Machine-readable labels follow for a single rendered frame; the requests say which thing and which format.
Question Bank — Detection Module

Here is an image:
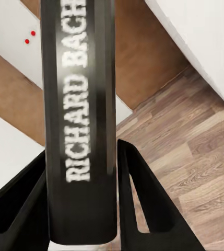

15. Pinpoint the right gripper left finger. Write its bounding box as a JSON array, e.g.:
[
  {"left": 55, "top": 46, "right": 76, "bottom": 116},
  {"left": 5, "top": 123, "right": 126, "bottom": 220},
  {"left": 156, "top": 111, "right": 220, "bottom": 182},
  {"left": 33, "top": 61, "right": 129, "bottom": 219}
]
[{"left": 0, "top": 150, "right": 50, "bottom": 251}]

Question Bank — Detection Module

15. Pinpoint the hardback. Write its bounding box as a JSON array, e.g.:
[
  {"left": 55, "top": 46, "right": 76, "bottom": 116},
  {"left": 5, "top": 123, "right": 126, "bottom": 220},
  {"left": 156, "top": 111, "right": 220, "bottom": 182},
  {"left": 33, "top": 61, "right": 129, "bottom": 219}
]
[{"left": 39, "top": 0, "right": 117, "bottom": 245}]

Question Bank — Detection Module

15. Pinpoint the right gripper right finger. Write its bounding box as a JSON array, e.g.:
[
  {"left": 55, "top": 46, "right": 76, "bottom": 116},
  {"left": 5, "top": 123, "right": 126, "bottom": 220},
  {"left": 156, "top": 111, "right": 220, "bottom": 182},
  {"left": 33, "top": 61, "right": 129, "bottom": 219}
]
[{"left": 117, "top": 140, "right": 206, "bottom": 251}]

